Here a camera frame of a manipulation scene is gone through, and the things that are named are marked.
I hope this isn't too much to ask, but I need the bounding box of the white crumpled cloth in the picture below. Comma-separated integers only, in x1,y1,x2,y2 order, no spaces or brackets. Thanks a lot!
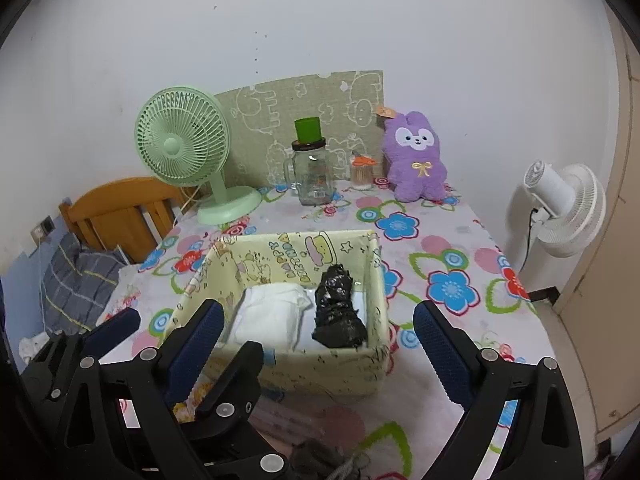
19,332,52,362

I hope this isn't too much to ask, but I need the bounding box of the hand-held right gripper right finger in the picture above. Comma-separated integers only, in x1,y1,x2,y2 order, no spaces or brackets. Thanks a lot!
414,300,586,480

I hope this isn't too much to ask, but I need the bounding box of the white thin cable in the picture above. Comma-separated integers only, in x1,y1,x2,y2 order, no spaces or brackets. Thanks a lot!
36,242,50,333

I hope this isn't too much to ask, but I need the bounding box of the elephant print board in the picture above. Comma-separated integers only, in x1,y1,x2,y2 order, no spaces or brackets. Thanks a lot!
214,67,387,191

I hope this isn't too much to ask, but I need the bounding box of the black plastic bag roll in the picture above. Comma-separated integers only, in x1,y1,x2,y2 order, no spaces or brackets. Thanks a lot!
312,262,368,350

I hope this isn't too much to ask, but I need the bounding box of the green plastic cup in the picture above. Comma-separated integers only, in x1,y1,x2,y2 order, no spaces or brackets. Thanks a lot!
294,117,323,145

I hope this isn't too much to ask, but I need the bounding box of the white folded cloth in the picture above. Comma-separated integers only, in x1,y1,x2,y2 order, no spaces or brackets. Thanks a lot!
227,283,313,351

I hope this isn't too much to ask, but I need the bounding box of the grey plaid blanket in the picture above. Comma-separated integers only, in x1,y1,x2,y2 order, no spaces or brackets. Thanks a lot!
40,232,133,336

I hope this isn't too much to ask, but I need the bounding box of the wall socket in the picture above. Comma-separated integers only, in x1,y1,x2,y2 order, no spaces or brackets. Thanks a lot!
31,215,55,243

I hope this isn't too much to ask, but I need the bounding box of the black fan power cable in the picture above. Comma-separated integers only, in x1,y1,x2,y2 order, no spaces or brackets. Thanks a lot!
516,207,540,272

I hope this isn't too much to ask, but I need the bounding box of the yellow cartoon tissue pack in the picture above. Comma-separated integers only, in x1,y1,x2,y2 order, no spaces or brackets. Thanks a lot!
172,377,213,423

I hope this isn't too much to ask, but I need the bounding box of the white floor fan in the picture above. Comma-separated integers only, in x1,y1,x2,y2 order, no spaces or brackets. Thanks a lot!
522,159,607,260

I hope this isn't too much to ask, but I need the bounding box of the clear container orange lid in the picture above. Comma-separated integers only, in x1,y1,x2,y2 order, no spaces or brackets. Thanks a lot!
348,152,378,192

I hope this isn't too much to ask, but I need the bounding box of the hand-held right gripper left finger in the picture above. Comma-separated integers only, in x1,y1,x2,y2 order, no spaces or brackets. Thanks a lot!
52,300,225,480

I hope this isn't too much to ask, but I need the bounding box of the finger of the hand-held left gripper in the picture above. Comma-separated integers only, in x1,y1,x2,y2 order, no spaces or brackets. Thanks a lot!
172,341,296,480
20,307,142,461

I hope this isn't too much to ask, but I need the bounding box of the purple plush bunny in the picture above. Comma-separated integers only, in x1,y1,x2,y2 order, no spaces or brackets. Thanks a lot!
382,107,449,203

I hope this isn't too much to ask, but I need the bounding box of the green desk fan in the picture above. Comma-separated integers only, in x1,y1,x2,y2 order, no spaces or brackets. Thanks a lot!
134,86,263,226

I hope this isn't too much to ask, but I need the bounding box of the yellow cartoon fabric storage box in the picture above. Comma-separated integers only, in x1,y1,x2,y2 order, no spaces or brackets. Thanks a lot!
165,230,392,398

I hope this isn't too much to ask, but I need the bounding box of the glass mug jar black lid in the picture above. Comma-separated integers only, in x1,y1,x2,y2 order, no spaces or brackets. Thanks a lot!
284,137,337,207

